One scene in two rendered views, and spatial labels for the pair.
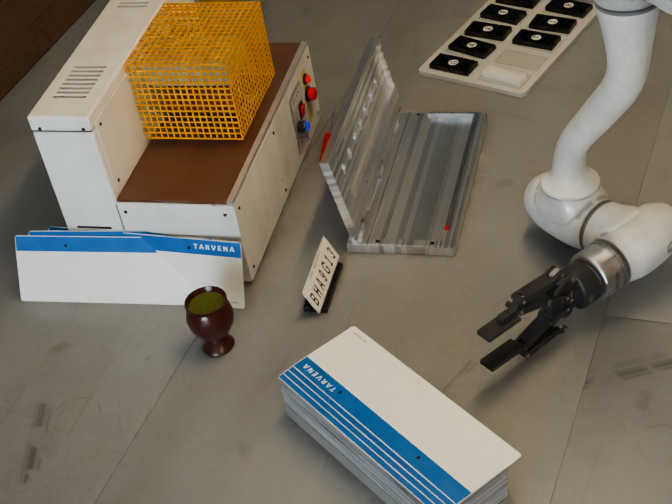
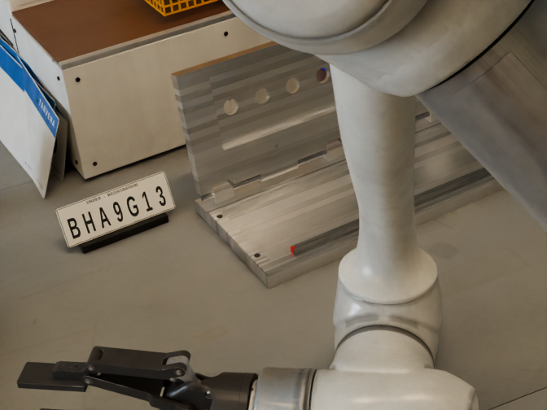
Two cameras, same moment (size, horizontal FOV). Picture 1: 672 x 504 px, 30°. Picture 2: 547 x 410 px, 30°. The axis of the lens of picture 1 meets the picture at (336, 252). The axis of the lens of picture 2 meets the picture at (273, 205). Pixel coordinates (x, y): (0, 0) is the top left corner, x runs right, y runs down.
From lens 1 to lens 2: 1.55 m
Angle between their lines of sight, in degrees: 34
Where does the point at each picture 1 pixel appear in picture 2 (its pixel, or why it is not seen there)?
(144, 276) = (10, 112)
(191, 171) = (93, 22)
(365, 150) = (313, 111)
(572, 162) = (367, 235)
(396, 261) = (215, 252)
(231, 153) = (145, 25)
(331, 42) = not seen: hidden behind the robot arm
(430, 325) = (128, 340)
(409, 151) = not seen: hidden behind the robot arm
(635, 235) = (352, 399)
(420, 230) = (272, 235)
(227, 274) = (45, 150)
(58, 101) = not seen: outside the picture
